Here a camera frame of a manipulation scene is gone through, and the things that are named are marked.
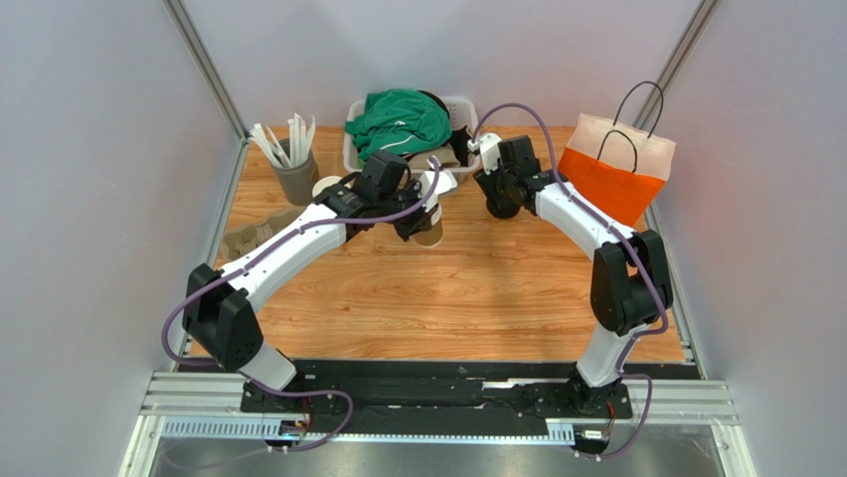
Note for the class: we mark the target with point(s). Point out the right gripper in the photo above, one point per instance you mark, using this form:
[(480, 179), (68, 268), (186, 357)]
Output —
[(499, 201)]

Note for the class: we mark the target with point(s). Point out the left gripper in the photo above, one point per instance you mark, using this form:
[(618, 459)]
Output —
[(421, 224)]

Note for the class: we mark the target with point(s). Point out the single brown paper cup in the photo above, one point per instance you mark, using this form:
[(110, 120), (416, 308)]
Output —
[(431, 233)]

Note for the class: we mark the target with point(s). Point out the orange paper bag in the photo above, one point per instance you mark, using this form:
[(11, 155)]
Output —
[(617, 167)]

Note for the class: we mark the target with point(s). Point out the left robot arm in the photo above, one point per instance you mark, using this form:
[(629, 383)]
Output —
[(220, 307)]

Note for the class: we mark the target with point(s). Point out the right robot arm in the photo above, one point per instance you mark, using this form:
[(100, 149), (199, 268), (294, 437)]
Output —
[(630, 286)]

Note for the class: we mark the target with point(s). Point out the stack of black lids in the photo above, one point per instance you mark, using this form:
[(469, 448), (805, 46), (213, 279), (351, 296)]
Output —
[(502, 207)]

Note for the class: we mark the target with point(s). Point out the beige cloth in basket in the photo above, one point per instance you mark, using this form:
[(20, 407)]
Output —
[(444, 154)]

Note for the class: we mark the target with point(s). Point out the black cloth in basket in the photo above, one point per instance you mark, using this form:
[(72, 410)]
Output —
[(465, 142)]

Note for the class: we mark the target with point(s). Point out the green garment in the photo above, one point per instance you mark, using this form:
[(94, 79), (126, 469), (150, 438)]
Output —
[(400, 121)]

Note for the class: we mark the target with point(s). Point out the stack of paper cups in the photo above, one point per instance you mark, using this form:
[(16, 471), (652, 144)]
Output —
[(325, 183)]

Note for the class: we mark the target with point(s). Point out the white plastic basket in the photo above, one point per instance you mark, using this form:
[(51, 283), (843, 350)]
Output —
[(350, 160)]

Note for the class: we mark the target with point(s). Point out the grey straw holder cup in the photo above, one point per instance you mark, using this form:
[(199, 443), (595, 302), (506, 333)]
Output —
[(297, 182)]

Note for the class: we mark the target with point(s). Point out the grey pulp carrier stack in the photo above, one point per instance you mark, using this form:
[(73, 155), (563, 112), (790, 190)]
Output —
[(241, 240)]

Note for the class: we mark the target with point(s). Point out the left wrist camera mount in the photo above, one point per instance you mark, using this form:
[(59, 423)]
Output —
[(435, 182)]

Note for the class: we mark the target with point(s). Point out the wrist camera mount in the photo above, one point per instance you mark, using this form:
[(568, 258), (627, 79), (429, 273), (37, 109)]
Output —
[(486, 149), (435, 182)]

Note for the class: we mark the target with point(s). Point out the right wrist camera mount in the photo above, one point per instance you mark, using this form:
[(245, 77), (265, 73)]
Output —
[(486, 149)]

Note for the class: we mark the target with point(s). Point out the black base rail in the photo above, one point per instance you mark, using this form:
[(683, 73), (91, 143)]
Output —
[(430, 402)]

